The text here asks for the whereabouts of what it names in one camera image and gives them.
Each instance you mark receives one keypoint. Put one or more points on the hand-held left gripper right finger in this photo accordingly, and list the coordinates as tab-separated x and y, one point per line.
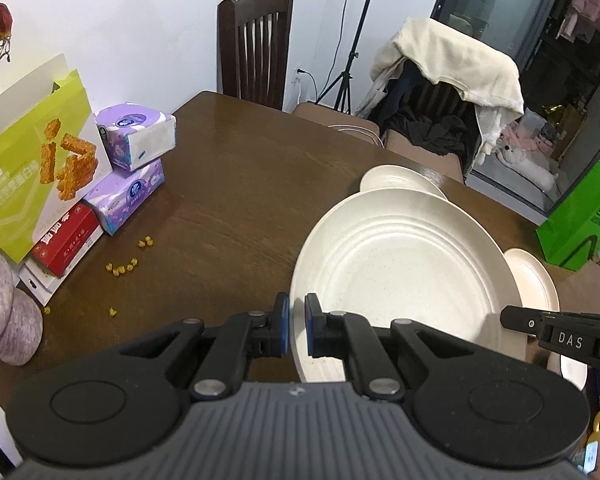
311	327

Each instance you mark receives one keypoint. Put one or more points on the green paper bag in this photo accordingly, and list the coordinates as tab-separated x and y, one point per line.
582	215

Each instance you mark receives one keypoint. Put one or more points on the black tripod light stand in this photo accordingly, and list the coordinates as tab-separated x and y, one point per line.
352	50

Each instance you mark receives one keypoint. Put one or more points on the black garment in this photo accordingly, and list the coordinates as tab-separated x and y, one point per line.
420	122

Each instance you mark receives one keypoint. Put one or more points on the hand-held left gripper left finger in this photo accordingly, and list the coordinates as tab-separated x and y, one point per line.
280	327

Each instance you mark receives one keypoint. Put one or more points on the tan cushioned seat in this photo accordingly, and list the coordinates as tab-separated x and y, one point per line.
330	115

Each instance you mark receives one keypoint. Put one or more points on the white flat box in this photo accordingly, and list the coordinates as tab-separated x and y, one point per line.
40	285

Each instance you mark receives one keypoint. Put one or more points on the dark glass sliding door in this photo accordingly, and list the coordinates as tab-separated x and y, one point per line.
530	10

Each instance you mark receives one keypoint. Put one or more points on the white plush toy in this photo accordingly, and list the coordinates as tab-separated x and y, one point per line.
525	162

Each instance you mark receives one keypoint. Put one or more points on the purple knitted vase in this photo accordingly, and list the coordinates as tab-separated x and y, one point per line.
5	305

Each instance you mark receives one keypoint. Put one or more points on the white wall outlet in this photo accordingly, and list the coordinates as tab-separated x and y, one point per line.
296	82

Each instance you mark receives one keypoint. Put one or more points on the beige plate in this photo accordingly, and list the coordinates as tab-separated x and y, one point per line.
532	275
405	280
395	175

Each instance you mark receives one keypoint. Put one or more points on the dark wooden chair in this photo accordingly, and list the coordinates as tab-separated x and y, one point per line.
255	45

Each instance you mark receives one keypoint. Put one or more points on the wooden chair with clothes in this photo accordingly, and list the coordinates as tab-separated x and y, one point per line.
440	92

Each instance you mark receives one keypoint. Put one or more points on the scattered yellow snack bits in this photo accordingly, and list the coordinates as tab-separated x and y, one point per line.
122	267

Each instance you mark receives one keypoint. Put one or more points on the chair draped with cream coat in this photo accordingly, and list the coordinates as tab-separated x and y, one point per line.
455	55

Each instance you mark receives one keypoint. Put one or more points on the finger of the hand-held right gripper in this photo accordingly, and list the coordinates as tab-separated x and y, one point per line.
520	321

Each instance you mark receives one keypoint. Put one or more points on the pink cloth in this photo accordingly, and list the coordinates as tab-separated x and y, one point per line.
525	135

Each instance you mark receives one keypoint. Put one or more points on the red box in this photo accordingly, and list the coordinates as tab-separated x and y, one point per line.
67	240

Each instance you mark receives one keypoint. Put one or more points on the purple and white tissue pack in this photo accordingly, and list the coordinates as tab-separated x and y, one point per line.
135	135

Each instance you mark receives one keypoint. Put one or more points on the dark navy garment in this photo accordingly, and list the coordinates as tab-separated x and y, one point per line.
405	82

